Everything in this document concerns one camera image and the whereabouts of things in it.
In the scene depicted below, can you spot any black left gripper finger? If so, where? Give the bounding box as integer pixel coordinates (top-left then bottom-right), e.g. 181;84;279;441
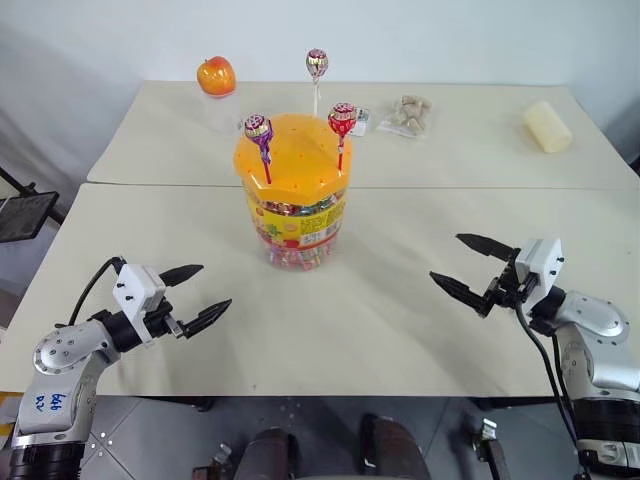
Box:
159;264;205;288
180;298;234;341

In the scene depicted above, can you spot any purple wrapped lollipop red stick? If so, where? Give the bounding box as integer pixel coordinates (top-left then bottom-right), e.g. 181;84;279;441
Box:
242;112;275;185

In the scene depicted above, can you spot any orange red apple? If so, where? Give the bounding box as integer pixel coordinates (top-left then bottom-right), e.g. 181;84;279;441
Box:
195;55;238;97

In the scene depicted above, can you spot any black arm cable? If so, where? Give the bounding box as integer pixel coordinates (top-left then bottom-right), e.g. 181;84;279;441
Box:
514;298;591;480
67;256;126;327

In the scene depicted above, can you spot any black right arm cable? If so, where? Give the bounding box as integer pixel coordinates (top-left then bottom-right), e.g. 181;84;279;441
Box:
514;298;591;480

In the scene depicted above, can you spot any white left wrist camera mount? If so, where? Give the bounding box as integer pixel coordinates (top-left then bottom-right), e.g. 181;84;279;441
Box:
111;262;168;345

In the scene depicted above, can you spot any black stand with panel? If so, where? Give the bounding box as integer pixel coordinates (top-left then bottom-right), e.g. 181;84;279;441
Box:
0;166;64;244

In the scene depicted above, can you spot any cream cylinder roll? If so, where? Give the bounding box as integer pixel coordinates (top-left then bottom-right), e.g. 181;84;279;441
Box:
522;100;574;155

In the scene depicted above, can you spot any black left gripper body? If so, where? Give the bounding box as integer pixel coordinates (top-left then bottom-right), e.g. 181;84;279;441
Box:
141;297;189;346

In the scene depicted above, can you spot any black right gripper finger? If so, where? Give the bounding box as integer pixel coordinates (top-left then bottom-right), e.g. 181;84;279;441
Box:
428;270;490;319
455;232;519;262

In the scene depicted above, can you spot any small printed packet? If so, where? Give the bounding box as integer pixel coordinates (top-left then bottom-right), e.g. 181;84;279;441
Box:
349;106;373;138

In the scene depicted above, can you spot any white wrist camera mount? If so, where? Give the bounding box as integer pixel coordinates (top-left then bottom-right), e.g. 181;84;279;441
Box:
111;262;168;345
514;237;564;302

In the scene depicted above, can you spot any dark rounded shape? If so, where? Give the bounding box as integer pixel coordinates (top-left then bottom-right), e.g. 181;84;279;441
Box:
243;426;297;480
360;412;432;480

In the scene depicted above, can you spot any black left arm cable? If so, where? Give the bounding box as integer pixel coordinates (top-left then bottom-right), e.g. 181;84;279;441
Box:
67;256;126;327

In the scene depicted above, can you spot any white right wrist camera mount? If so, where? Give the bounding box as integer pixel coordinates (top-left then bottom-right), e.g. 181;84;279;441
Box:
514;237;564;302

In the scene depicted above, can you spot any clear bag of beige snacks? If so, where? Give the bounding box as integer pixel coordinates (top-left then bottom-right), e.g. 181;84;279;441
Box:
375;94;435;141

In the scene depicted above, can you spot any silver pink lollipop white stick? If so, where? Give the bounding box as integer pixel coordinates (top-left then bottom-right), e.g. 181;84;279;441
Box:
304;47;330;118

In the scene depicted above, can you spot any lollipop jar with orange lid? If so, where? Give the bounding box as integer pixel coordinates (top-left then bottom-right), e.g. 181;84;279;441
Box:
232;111;356;273

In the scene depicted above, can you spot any metal clamp bracket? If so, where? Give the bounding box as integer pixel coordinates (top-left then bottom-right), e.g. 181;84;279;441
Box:
468;416;512;480
191;441;234;480

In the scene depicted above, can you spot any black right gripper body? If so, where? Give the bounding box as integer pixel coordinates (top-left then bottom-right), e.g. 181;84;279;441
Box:
480;246;540;319

